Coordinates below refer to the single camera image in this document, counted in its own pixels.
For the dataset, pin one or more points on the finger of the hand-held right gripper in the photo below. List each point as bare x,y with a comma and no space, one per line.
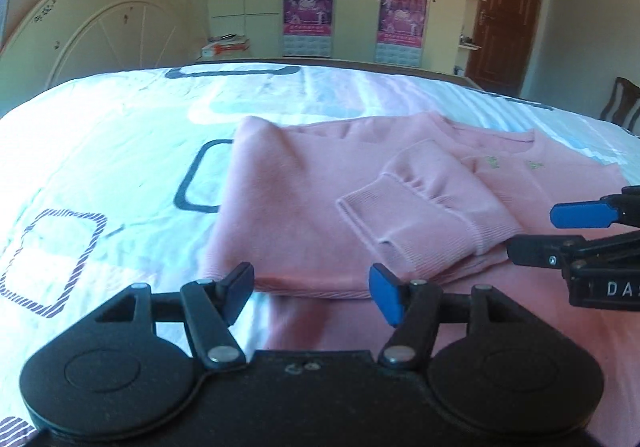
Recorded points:
580,214
537,249

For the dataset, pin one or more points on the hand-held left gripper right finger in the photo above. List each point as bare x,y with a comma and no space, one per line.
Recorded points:
384,294

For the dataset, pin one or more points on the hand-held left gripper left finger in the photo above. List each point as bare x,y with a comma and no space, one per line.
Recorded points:
240,287

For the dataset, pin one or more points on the pink sweater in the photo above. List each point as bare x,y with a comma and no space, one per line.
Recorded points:
300,197

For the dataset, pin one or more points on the dark wooden chair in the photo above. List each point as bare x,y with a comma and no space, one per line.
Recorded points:
622,102

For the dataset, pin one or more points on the patterned white bed sheet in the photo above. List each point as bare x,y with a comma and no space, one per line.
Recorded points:
100,127

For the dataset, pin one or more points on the brown wooden door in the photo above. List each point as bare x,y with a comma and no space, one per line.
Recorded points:
505,2

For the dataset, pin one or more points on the orange and white box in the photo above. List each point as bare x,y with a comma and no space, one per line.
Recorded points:
227,47

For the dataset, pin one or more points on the white round headboard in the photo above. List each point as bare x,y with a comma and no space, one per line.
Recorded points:
100,27

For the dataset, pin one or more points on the purple wall calendar poster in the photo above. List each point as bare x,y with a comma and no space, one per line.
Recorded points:
307,9
402,22

